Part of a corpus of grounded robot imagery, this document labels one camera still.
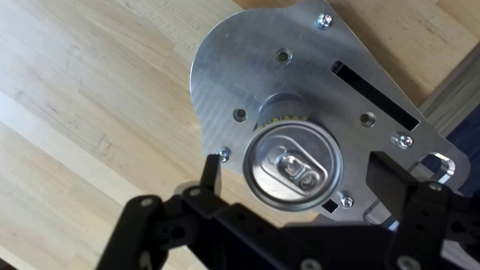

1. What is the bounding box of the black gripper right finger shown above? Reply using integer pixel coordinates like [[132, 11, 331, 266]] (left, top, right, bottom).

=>
[[364, 150, 453, 270]]

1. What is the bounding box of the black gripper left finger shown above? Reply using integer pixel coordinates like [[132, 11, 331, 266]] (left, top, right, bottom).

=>
[[94, 152, 232, 270]]

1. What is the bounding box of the blue silver drink can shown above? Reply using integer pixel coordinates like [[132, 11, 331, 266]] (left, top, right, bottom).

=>
[[241, 92, 346, 213]]

